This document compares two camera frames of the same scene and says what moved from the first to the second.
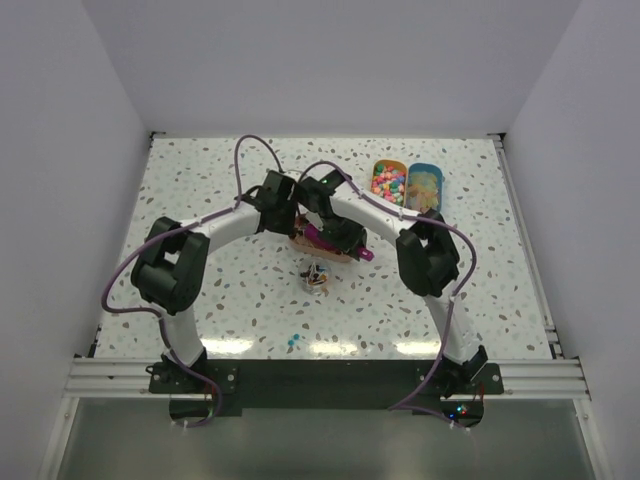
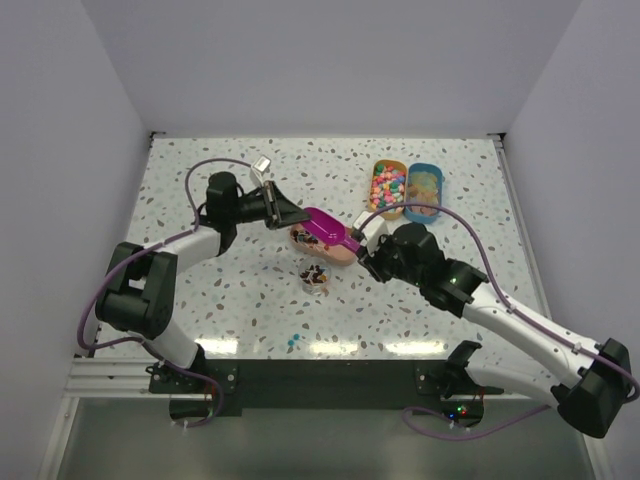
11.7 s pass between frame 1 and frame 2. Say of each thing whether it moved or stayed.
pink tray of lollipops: stayed
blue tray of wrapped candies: stayed
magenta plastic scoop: moved
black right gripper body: moved
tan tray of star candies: stayed
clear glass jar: stayed
